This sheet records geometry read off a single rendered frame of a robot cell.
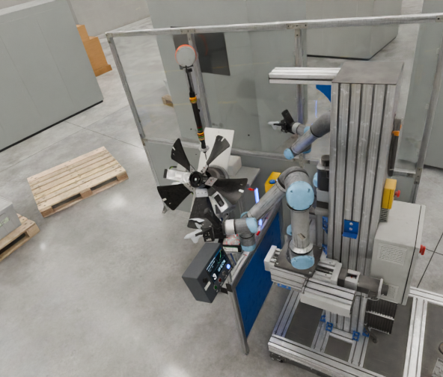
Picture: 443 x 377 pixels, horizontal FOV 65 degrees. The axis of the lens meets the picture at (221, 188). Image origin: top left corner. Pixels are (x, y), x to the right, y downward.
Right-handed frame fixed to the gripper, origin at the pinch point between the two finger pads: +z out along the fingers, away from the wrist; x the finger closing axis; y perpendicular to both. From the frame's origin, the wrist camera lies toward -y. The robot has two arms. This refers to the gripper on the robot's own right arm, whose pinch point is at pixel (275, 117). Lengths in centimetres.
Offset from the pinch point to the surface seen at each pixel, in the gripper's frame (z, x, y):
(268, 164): 24, 1, 58
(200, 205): 2, -78, 30
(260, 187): 33, -7, 84
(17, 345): 86, -257, 112
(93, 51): 807, 89, 101
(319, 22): -17, 36, -54
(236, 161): 40, -20, 47
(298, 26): -4, 30, -53
